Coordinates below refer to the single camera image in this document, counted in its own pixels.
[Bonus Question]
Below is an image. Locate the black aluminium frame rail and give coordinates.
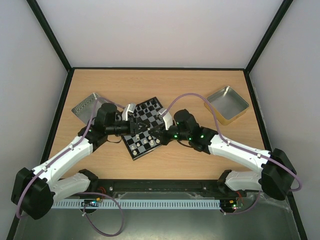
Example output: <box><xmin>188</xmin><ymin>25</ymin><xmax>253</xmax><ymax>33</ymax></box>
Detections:
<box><xmin>24</xmin><ymin>177</ymin><xmax>291</xmax><ymax>198</ymax></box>

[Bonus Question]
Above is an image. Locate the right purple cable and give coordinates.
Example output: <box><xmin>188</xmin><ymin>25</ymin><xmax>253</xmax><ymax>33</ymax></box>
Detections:
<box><xmin>164</xmin><ymin>93</ymin><xmax>305</xmax><ymax>216</ymax></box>

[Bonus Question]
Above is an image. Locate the purple cable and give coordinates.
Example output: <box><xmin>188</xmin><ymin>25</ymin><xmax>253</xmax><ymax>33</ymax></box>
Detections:
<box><xmin>15</xmin><ymin>97</ymin><xmax>125</xmax><ymax>237</ymax></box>
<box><xmin>164</xmin><ymin>93</ymin><xmax>305</xmax><ymax>216</ymax></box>

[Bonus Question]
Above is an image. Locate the silver embossed tin lid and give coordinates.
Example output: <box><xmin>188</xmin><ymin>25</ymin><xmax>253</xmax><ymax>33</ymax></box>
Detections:
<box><xmin>71</xmin><ymin>92</ymin><xmax>100</xmax><ymax>124</ymax></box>

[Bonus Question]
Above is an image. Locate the light blue slotted cable duct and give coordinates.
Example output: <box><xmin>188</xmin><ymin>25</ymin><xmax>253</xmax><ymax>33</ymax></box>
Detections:
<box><xmin>52</xmin><ymin>199</ymin><xmax>221</xmax><ymax>210</ymax></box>

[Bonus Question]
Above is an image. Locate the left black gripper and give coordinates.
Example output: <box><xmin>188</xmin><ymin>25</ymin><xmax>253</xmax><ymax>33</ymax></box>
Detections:
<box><xmin>106</xmin><ymin>117</ymin><xmax>151</xmax><ymax>136</ymax></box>

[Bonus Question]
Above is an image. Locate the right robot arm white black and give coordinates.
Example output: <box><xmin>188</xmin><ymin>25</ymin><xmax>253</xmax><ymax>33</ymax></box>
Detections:
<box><xmin>149</xmin><ymin>109</ymin><xmax>297</xmax><ymax>201</ymax></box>

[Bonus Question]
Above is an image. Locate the black silver chess board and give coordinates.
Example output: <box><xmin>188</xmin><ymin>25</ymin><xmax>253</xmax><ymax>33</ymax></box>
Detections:
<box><xmin>122</xmin><ymin>96</ymin><xmax>164</xmax><ymax>161</ymax></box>

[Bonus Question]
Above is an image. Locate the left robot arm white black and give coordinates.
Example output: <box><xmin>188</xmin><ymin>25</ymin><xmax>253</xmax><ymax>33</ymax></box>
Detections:
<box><xmin>11</xmin><ymin>103</ymin><xmax>149</xmax><ymax>220</ymax></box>

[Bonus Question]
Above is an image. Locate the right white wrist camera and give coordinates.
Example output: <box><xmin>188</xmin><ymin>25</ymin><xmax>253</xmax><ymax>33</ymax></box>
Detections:
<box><xmin>157</xmin><ymin>108</ymin><xmax>173</xmax><ymax>130</ymax></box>

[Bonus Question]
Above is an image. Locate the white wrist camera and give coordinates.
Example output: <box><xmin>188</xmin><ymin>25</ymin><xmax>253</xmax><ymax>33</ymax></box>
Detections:
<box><xmin>121</xmin><ymin>103</ymin><xmax>136</xmax><ymax>121</ymax></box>
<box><xmin>157</xmin><ymin>108</ymin><xmax>173</xmax><ymax>130</ymax></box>

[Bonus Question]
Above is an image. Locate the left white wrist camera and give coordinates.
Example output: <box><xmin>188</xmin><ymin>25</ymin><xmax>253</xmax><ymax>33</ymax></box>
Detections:
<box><xmin>121</xmin><ymin>103</ymin><xmax>136</xmax><ymax>121</ymax></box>

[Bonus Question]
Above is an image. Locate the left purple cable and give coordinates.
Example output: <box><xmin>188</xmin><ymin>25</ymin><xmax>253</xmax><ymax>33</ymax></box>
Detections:
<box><xmin>15</xmin><ymin>97</ymin><xmax>125</xmax><ymax>237</ymax></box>

